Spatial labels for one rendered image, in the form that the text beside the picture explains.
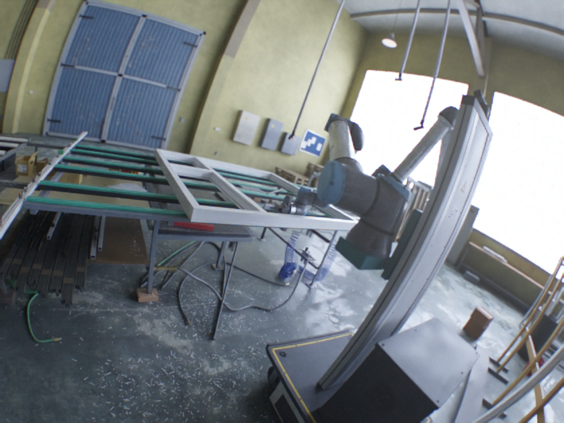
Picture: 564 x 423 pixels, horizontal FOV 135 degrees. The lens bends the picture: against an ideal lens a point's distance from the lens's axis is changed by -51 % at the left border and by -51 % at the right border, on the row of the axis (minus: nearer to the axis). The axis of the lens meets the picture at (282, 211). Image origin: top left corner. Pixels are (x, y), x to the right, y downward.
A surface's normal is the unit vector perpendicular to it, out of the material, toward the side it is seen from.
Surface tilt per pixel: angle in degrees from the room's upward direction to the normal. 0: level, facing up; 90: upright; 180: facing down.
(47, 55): 90
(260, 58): 90
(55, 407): 0
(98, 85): 90
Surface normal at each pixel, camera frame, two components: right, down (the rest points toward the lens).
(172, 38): 0.57, 0.41
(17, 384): 0.33, -0.91
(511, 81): -0.75, -0.08
